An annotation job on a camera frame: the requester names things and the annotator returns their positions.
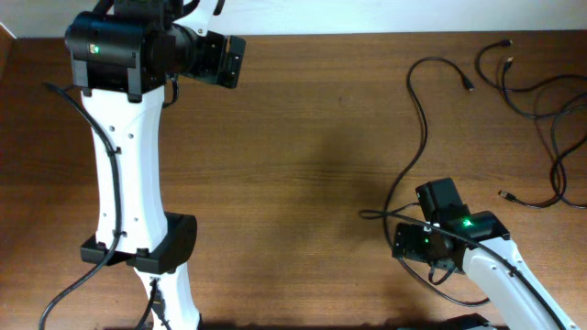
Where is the black USB cable long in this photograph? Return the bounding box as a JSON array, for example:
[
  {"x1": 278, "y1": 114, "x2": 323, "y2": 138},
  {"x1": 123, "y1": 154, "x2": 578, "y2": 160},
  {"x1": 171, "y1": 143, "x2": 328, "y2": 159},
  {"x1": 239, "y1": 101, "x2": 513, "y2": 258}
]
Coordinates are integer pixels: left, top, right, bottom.
[{"x1": 381, "y1": 56, "x2": 492, "y2": 308}]

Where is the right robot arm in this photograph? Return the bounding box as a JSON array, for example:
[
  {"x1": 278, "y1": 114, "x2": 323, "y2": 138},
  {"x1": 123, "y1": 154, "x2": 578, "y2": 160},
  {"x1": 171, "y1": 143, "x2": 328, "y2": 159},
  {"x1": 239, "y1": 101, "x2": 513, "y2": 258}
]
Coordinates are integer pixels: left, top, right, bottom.
[{"x1": 393, "y1": 178, "x2": 578, "y2": 329}]

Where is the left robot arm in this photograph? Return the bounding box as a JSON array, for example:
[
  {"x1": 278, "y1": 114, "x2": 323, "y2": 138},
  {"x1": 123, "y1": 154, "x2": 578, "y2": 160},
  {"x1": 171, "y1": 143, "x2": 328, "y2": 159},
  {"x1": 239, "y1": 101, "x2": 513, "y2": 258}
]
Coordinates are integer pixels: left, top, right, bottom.
[{"x1": 65, "y1": 0, "x2": 246, "y2": 329}]

